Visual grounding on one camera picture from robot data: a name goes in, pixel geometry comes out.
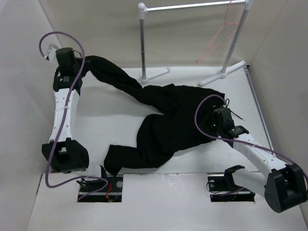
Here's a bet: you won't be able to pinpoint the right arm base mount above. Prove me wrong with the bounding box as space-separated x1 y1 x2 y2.
206 173 256 202

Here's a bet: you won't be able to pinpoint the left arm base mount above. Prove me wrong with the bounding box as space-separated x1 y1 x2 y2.
77 175 124 203

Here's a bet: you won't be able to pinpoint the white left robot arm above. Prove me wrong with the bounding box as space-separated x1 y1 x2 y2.
41 45 108 192

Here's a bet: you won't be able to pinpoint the white clothes rack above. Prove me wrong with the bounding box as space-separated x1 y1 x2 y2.
115 0 253 87

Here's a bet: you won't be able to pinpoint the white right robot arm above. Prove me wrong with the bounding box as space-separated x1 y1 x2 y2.
211 107 308 213

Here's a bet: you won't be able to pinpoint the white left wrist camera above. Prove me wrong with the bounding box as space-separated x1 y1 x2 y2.
44 44 59 64

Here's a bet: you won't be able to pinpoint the pink wire hanger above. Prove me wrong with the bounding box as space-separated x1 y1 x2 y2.
196 0 239 64

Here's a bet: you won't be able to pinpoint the black trousers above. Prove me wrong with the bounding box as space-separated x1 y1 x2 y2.
82 55 225 176

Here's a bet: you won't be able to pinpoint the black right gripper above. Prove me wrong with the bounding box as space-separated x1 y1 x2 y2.
194 111 222 141

